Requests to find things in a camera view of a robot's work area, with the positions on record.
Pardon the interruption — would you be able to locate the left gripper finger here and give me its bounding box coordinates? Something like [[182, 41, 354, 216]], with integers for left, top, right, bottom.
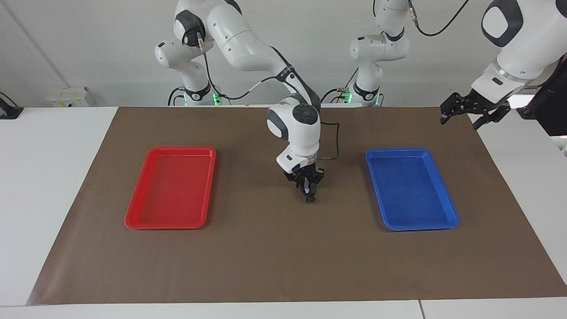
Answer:
[[440, 92, 466, 126], [472, 105, 511, 131]]

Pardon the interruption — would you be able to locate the black monitor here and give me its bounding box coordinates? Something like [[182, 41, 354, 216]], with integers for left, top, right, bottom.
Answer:
[[516, 60, 567, 136]]

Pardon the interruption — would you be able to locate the brown table mat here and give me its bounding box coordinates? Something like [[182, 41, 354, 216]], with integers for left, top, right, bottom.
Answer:
[[26, 106, 567, 306]]

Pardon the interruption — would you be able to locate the blue plastic tray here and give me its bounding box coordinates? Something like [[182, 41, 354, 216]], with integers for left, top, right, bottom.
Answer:
[[365, 148, 460, 232]]

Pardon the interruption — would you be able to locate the red plastic tray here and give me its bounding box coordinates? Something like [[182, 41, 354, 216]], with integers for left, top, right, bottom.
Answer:
[[124, 146, 217, 230]]

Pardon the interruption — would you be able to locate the white socket box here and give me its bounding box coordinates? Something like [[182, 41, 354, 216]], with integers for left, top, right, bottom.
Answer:
[[46, 86, 90, 107]]

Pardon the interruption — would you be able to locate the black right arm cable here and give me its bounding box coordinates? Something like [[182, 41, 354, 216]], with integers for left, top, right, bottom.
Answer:
[[182, 27, 341, 160]]

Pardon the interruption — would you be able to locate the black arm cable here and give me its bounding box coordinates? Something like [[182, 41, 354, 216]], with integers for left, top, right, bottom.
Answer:
[[182, 27, 341, 160], [408, 0, 471, 37]]

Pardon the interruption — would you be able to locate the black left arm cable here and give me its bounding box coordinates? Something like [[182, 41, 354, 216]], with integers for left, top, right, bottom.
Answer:
[[408, 0, 471, 37]]

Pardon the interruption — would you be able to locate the black left base cable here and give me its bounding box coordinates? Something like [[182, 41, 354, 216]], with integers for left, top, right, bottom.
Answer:
[[319, 69, 357, 105]]

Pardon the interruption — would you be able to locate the black base cable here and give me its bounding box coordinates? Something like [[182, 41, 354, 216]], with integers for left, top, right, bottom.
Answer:
[[319, 69, 357, 105], [167, 86, 186, 107]]

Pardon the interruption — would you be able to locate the black right base cable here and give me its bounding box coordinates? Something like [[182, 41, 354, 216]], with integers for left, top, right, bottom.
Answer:
[[167, 86, 186, 107]]

